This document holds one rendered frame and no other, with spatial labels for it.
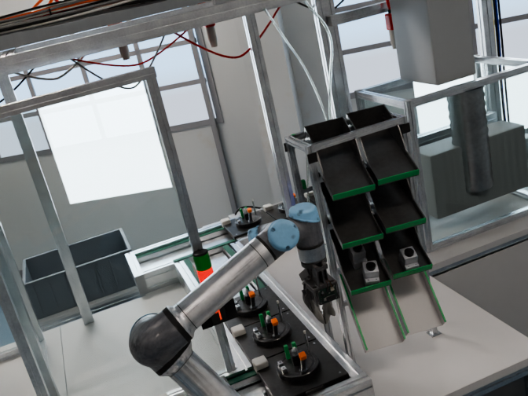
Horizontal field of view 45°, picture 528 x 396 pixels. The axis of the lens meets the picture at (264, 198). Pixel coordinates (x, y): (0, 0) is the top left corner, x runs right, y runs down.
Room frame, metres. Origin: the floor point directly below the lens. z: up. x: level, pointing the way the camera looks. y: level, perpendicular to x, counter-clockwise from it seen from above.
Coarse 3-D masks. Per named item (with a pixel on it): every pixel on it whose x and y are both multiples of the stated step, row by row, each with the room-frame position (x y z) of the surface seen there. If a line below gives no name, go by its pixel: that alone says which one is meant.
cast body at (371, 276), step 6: (366, 264) 1.78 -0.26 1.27; (372, 264) 1.78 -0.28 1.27; (366, 270) 1.77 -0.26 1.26; (372, 270) 1.77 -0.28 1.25; (378, 270) 1.77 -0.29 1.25; (366, 276) 1.77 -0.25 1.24; (372, 276) 1.77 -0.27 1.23; (378, 276) 1.77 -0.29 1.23; (366, 282) 1.77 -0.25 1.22; (372, 282) 1.77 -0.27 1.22; (378, 282) 1.77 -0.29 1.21
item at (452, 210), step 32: (480, 64) 3.14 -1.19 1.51; (416, 96) 3.07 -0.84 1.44; (512, 96) 2.72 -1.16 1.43; (416, 128) 2.58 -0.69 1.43; (448, 128) 2.62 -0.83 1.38; (512, 128) 2.71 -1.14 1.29; (448, 160) 2.62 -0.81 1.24; (512, 160) 2.71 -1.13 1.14; (448, 192) 2.61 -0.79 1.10; (480, 192) 2.66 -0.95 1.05; (512, 192) 2.70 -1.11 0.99; (448, 224) 2.61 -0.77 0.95; (480, 224) 2.65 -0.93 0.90
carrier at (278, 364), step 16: (304, 336) 1.82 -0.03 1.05; (288, 352) 1.81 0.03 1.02; (320, 352) 1.83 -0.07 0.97; (256, 368) 1.81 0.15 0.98; (272, 368) 1.80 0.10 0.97; (288, 368) 1.75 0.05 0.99; (320, 368) 1.74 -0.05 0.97; (336, 368) 1.73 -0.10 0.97; (272, 384) 1.72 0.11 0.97; (288, 384) 1.70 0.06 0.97; (304, 384) 1.68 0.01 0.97; (320, 384) 1.67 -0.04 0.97
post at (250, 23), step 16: (256, 32) 2.93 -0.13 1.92; (256, 48) 2.93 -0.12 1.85; (256, 64) 2.92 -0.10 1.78; (256, 80) 2.96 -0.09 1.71; (272, 96) 2.93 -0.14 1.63; (272, 112) 2.93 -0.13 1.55; (272, 128) 2.92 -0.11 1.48; (272, 144) 2.93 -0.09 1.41; (288, 176) 2.93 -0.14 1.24; (288, 192) 2.93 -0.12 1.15; (288, 208) 2.92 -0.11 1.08
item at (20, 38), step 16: (176, 0) 2.79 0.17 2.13; (192, 0) 2.81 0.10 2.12; (208, 0) 2.82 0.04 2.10; (224, 0) 2.33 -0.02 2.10; (96, 16) 2.70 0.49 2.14; (112, 16) 2.72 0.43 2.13; (128, 16) 2.73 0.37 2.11; (16, 32) 2.62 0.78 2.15; (32, 32) 2.63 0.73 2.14; (48, 32) 2.65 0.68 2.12; (64, 32) 2.66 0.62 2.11; (0, 48) 2.60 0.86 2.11
